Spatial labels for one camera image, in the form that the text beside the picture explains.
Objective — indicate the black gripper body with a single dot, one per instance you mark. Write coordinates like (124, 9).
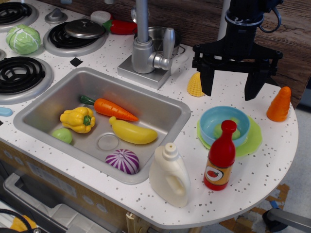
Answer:
(237, 52)

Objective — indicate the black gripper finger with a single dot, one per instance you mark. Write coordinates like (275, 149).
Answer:
(207, 77)
(254, 83)

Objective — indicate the light blue plastic bowl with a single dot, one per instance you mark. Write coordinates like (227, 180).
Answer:
(216, 115)

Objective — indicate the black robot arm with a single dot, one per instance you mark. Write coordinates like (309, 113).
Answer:
(252, 12)

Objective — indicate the yellow toy corn piece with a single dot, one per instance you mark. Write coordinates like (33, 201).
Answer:
(194, 85)

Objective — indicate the grey vertical pole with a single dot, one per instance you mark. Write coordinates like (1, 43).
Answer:
(223, 23)

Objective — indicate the orange toy carrot cone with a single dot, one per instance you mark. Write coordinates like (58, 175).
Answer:
(279, 107)

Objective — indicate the silver toy faucet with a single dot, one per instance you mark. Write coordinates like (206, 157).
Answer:
(145, 65)

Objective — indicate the light green plastic plate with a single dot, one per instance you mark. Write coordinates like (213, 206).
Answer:
(252, 142)

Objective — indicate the small steel pot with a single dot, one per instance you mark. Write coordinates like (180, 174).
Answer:
(157, 35)

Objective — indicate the red toy ketchup bottle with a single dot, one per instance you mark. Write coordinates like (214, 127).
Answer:
(221, 158)

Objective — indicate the yellow toy banana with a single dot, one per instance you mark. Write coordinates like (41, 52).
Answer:
(132, 133)

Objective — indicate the red toy chili pepper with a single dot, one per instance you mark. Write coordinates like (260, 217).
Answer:
(120, 27)

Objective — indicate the stainless steel sink basin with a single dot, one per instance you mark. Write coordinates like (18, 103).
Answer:
(154, 111)

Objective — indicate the orange toy carrot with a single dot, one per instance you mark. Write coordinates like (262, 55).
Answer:
(108, 108)

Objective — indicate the cream toy detergent bottle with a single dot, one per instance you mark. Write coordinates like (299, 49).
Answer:
(169, 177)

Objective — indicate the purple striped toy onion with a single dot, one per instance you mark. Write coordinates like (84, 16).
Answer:
(124, 160)

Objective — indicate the white toy round piece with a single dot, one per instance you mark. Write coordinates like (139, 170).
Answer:
(100, 16)

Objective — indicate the steel pot lid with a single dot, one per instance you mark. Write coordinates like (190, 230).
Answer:
(84, 29)

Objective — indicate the black tape square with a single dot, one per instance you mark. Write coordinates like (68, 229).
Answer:
(75, 62)

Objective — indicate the yellow toy bell pepper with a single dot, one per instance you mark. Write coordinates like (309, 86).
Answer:
(80, 119)

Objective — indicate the grey caster leg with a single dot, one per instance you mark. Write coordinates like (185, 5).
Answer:
(277, 220)

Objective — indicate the green toy apple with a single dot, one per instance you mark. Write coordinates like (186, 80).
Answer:
(63, 134)

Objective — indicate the rear right black burner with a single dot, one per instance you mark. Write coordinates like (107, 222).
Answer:
(57, 42)

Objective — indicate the black burner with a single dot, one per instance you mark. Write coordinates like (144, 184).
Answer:
(57, 42)
(23, 78)
(16, 13)

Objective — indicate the grey stove knob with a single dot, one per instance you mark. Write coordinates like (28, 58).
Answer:
(56, 16)

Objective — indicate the front left black burner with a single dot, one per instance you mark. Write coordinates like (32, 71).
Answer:
(23, 78)

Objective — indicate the green toy cabbage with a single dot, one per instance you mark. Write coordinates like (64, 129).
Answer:
(23, 39)

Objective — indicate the light blue toy piece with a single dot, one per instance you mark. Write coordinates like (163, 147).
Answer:
(5, 112)

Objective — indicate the rear left black burner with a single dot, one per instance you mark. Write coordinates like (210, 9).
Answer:
(16, 13)

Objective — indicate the yellow cloth object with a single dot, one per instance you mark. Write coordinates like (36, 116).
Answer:
(19, 226)

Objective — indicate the grey oven door handle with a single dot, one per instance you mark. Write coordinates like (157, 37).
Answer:
(54, 218)

